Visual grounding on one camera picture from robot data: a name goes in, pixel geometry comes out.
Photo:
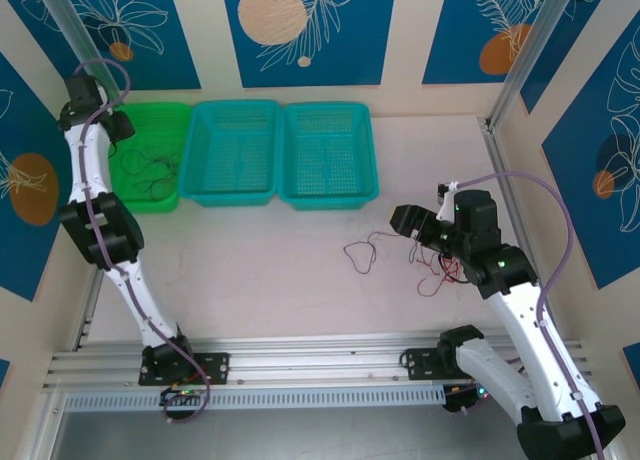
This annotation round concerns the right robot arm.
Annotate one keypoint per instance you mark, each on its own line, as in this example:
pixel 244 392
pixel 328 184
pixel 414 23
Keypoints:
pixel 520 320

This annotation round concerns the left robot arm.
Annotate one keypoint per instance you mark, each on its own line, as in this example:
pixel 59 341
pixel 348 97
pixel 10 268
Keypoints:
pixel 115 230

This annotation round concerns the green plastic basket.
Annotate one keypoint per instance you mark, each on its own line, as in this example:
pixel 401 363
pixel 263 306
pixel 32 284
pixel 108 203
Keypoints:
pixel 160 130

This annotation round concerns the teal plastic basket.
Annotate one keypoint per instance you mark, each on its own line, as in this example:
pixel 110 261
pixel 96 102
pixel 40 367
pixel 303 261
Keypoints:
pixel 327 155
pixel 230 155

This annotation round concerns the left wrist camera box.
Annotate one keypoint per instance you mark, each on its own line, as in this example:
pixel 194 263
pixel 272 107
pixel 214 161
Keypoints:
pixel 106 109

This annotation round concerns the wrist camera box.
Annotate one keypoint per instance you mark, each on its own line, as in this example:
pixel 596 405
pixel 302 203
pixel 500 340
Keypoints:
pixel 445 200
pixel 106 109

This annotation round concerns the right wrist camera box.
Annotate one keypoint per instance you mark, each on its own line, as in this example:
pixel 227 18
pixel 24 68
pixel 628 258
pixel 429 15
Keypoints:
pixel 445 200

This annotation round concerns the aluminium corner post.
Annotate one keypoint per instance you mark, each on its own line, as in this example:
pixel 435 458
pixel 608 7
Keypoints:
pixel 530 50
pixel 60 15

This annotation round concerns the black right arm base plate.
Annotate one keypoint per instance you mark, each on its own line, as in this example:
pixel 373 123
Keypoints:
pixel 420 362

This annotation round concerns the aluminium rail frame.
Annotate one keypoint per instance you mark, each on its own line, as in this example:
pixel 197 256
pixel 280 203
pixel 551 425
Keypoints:
pixel 310 355

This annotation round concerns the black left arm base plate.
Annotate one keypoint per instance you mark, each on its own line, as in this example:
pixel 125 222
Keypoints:
pixel 215 367

